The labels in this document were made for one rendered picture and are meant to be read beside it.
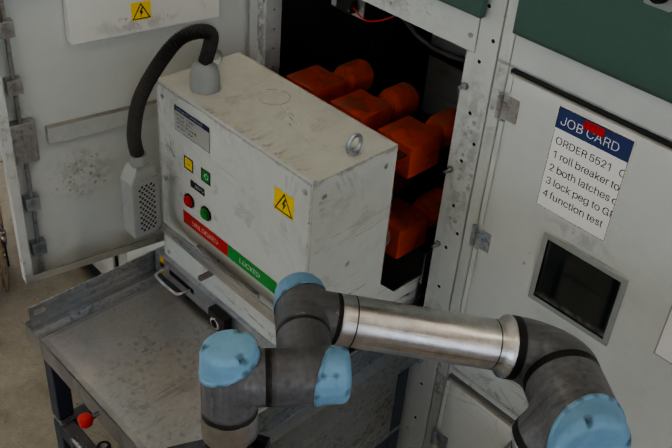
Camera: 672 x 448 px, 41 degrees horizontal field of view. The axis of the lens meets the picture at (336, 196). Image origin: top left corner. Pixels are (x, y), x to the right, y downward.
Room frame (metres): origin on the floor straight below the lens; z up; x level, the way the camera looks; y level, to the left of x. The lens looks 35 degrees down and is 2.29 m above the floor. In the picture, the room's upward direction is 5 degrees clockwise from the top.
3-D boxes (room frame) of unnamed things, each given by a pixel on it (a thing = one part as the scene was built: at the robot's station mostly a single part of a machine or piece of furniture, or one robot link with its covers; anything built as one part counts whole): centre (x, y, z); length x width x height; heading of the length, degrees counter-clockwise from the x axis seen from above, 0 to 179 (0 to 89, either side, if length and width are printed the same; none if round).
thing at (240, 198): (1.48, 0.22, 1.15); 0.48 x 0.01 x 0.48; 46
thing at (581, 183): (1.31, -0.42, 1.46); 0.15 x 0.01 x 0.21; 46
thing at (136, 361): (1.48, 0.22, 0.82); 0.68 x 0.62 x 0.06; 136
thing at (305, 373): (0.83, 0.02, 1.43); 0.11 x 0.11 x 0.08; 8
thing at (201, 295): (1.49, 0.21, 0.90); 0.54 x 0.05 x 0.06; 46
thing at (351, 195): (1.67, 0.04, 1.15); 0.51 x 0.50 x 0.48; 136
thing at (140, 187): (1.57, 0.42, 1.14); 0.08 x 0.05 x 0.17; 136
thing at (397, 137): (1.69, -0.19, 1.28); 0.22 x 0.10 x 0.08; 136
